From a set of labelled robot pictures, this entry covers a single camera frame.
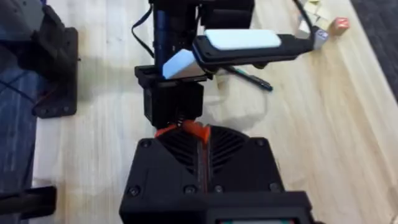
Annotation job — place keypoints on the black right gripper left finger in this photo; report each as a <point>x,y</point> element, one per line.
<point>155,168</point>

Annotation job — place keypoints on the heap of pale toy blocks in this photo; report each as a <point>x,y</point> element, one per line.
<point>314,15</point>

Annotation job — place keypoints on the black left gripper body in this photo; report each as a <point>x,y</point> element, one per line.
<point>174,102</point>

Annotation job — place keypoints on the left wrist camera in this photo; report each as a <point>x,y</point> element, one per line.
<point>248,46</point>

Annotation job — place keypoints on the black left wrist plate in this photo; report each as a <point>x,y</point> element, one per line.
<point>182,67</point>

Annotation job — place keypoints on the black rail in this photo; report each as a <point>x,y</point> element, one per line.
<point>28,200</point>

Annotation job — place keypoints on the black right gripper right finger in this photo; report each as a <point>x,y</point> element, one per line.
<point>242,168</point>

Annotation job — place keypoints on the dark pen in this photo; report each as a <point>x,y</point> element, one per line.
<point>253,80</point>

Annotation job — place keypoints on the red toy block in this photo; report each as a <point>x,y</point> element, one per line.
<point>339,25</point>

